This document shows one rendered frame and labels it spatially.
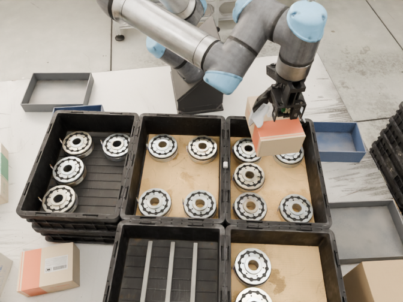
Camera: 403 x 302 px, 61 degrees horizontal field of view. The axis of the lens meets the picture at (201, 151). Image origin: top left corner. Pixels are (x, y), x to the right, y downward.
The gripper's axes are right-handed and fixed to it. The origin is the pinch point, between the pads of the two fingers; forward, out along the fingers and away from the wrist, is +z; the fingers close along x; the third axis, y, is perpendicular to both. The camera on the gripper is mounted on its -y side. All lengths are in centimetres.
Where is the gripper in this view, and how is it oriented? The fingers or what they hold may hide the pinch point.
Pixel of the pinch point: (273, 120)
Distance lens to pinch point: 96.9
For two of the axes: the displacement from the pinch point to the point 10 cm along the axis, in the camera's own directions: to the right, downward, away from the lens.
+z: 0.0, 5.7, 8.2
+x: 9.9, -1.1, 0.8
